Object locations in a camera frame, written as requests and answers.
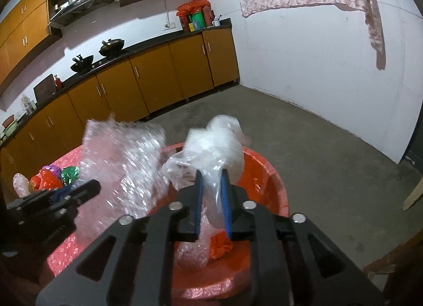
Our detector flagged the wooden kitchen cabinets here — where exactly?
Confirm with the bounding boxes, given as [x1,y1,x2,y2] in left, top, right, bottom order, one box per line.
[0,27,240,194]
[0,0,212,96]

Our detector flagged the clear plastic bag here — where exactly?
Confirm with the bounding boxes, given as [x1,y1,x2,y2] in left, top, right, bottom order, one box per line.
[162,115,252,229]

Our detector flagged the wooden lower kitchen cabinets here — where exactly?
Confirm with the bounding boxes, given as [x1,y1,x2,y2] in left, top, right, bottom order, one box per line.
[0,27,240,194]

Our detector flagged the large clear bubble wrap sheet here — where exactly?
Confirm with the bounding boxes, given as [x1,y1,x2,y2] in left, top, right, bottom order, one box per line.
[79,113,180,248]

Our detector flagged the glass jar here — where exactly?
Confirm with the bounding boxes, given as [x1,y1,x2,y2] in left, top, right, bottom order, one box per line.
[21,94,35,114]

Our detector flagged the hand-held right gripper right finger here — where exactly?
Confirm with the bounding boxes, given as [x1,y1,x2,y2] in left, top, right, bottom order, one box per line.
[220,168,385,306]

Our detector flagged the red plastic basin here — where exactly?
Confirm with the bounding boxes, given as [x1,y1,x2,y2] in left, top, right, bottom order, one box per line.
[145,142,291,300]

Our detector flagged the wooden upper kitchen cabinets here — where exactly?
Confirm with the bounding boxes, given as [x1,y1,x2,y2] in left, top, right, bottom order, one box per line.
[0,0,212,96]

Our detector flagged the small pink plastic wrap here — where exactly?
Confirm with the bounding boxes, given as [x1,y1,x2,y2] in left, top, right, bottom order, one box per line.
[13,173,31,200]

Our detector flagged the white power cable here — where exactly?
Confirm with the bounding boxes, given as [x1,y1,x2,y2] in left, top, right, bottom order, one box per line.
[164,0,176,24]

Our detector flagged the black pot with lid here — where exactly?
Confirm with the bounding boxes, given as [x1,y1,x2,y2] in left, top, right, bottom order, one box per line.
[99,38,127,57]

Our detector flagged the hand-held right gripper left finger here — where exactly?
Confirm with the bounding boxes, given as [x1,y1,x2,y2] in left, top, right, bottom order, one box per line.
[35,170,204,306]

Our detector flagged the black wok with lid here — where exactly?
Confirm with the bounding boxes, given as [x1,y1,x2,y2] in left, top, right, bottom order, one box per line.
[70,55,95,74]

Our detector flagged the brown cutting board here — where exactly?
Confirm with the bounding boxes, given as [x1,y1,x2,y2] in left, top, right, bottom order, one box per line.
[34,74,57,104]

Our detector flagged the black kitchen countertop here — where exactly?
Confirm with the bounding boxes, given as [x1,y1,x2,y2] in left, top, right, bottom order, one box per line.
[0,18,232,150]

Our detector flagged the green foil wrapper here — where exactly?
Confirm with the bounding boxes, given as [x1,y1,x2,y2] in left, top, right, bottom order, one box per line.
[60,166,81,188]

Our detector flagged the green box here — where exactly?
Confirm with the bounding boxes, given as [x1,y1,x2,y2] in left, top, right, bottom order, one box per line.
[188,12,205,32]

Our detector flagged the pink bubble wrap piece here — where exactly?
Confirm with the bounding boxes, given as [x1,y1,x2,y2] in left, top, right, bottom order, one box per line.
[174,205,226,271]

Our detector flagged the light wooden plank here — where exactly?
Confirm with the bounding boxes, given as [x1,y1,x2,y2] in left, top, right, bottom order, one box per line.
[402,179,423,211]

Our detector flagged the purple foil wrapper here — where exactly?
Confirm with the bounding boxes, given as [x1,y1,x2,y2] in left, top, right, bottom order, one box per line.
[41,165,63,181]

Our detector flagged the red plastic bag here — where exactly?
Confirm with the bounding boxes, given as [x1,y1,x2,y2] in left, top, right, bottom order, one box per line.
[29,170,63,192]

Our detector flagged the red shopping bag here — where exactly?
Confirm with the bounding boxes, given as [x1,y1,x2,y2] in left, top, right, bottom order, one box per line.
[176,0,212,32]

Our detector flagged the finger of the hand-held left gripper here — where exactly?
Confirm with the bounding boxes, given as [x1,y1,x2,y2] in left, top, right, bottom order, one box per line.
[49,179,102,216]

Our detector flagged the orange-red crumpled plastic bag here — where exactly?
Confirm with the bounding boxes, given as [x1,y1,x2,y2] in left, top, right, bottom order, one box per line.
[209,231,234,260]

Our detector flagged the brown wooden chair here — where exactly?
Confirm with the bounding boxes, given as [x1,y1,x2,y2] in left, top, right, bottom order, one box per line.
[362,237,423,306]

